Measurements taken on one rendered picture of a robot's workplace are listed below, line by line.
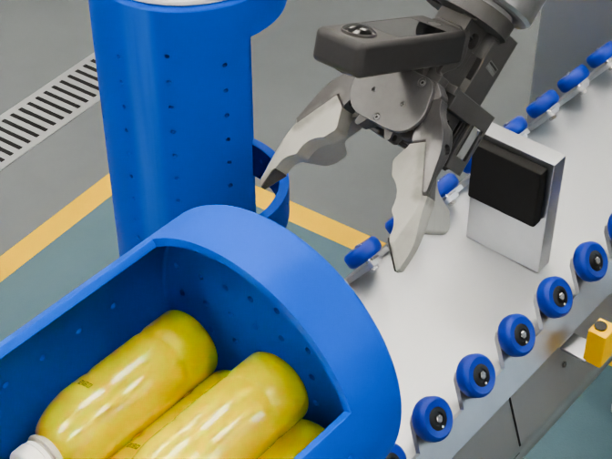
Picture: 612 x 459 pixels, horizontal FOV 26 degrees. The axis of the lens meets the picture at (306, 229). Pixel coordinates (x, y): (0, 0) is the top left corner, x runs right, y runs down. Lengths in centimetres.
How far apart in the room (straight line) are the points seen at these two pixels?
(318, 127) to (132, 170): 101
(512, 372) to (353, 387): 38
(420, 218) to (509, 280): 59
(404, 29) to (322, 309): 25
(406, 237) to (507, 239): 61
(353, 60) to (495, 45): 16
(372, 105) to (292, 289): 17
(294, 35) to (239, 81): 178
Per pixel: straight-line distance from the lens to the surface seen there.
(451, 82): 100
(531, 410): 146
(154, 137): 192
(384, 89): 97
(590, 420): 265
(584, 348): 149
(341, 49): 90
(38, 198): 314
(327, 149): 103
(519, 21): 99
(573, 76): 177
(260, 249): 107
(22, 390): 119
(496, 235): 154
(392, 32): 93
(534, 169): 143
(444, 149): 95
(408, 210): 93
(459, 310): 147
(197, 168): 194
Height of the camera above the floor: 194
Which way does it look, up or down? 41 degrees down
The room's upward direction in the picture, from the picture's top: straight up
